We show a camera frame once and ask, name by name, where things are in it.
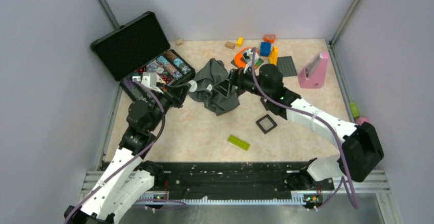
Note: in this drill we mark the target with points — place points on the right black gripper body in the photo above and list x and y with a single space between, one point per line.
246 82

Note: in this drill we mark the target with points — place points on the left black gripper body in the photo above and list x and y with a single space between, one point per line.
170 99

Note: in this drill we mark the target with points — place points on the grey t-shirt garment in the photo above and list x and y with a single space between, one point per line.
213 73

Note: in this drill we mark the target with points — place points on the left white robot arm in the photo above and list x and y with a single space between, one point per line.
123 183

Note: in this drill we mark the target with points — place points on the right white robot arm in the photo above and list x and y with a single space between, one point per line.
360 150

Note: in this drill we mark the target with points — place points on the orange letter e block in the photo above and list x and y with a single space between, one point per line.
255 56

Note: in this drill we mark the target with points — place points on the pink yellow card box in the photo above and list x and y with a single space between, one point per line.
160 81

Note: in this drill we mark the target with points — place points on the small dark grey baseplate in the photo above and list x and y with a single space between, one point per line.
237 62

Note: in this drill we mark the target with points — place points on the tan wooden block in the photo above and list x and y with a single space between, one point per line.
230 45

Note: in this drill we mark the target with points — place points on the yellow upright lego block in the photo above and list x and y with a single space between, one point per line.
273 56

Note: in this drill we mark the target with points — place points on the small yellow block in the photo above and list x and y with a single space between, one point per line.
239 42

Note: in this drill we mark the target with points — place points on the blue lego block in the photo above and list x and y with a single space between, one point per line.
265 49

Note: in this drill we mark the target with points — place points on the large grey lego baseplate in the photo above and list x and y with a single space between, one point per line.
286 66

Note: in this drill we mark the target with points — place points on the orange curved toy piece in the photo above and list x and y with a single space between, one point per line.
270 38

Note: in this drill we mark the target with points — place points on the small beige wooden cube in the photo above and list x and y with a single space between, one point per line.
179 42

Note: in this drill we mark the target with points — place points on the black open poker chip case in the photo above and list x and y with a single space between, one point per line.
137 47

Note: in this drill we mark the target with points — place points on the lime green lego brick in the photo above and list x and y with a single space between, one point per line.
238 142

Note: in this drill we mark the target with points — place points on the pink wedge stand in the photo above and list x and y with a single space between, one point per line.
313 75

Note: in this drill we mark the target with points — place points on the green block outside table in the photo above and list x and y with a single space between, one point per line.
354 110

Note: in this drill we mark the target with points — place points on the pink block outside table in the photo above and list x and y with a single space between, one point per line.
361 120

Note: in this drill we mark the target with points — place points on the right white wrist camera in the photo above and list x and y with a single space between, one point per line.
246 56

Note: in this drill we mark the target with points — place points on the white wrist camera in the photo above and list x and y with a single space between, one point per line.
246 56
146 79

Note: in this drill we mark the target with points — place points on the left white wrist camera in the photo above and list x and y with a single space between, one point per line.
146 79

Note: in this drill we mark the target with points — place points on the black square frame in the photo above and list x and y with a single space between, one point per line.
266 124
268 105

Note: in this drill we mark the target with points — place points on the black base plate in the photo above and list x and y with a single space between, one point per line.
236 180

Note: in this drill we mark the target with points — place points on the white cable duct rail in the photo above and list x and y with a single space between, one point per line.
296 200

